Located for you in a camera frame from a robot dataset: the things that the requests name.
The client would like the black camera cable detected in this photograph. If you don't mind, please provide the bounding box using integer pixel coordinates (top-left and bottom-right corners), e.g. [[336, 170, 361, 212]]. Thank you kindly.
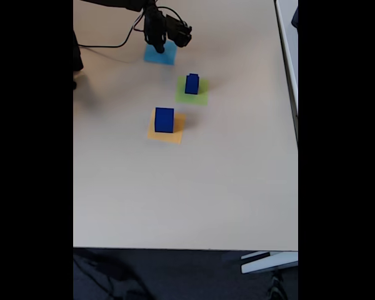
[[77, 5, 190, 49]]

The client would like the medium blue cube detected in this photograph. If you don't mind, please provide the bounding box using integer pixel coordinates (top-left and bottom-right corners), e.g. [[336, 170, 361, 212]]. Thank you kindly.
[[184, 77, 200, 95]]

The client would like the white table foot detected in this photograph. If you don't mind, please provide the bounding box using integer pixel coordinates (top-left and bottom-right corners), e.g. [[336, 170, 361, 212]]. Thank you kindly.
[[240, 251, 299, 275]]

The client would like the black camera box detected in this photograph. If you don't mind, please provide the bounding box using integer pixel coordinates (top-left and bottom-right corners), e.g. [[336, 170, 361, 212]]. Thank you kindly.
[[165, 14, 193, 48]]

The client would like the largest blue cube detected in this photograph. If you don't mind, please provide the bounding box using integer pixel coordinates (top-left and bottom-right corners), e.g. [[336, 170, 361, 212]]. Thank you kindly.
[[154, 107, 175, 134]]

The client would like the orange paper square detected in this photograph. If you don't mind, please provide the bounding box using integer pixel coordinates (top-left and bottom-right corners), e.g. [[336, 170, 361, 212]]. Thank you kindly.
[[146, 109, 187, 145]]

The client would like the green paper square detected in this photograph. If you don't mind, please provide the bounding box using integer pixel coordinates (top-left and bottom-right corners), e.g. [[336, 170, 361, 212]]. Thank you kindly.
[[174, 76, 209, 106]]

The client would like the blue paper square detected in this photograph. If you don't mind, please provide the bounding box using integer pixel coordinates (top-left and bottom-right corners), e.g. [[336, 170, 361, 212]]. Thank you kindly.
[[143, 42, 178, 66]]

